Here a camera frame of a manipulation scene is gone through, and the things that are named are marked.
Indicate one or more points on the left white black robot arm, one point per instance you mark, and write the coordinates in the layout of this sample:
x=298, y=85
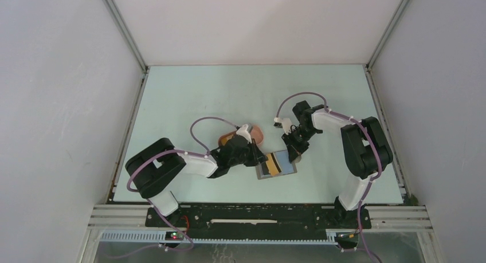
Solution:
x=153, y=169

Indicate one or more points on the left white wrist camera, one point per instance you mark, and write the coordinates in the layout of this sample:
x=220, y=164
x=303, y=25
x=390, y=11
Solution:
x=245, y=132

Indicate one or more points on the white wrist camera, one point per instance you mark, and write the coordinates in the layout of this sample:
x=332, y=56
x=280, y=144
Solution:
x=245, y=132
x=283, y=123

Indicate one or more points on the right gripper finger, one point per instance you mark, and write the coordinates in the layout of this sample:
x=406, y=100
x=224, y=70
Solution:
x=303, y=145
x=293, y=151

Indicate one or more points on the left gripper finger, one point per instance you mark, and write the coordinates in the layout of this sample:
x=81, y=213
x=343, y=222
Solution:
x=255, y=154
x=253, y=162

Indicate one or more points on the grey card holder wallet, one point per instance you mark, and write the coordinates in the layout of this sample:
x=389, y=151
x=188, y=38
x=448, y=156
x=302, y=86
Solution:
x=277, y=164

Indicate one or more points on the left controller board red led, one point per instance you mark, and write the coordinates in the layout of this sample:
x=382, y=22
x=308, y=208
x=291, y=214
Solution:
x=174, y=236

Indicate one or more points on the aluminium frame rail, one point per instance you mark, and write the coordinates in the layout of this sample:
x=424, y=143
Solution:
x=383, y=218

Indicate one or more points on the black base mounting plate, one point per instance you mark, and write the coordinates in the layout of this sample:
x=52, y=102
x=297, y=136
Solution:
x=261, y=221

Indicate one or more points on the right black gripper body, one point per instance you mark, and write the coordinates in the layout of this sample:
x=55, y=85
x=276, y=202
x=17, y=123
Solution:
x=298, y=134

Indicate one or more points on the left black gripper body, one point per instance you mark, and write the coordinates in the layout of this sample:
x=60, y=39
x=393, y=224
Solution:
x=249, y=153

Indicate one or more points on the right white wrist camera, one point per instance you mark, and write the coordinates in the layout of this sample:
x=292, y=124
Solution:
x=283, y=123

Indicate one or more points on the right controller board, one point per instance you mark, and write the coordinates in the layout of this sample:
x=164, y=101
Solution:
x=347, y=237

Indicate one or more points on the pink oval tray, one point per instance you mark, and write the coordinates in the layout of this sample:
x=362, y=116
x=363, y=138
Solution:
x=256, y=133

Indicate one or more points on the white cable duct strip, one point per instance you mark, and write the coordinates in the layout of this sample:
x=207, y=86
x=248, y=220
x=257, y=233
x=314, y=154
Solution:
x=158, y=237

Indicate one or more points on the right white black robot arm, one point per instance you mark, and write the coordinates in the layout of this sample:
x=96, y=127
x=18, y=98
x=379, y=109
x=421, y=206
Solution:
x=365, y=147

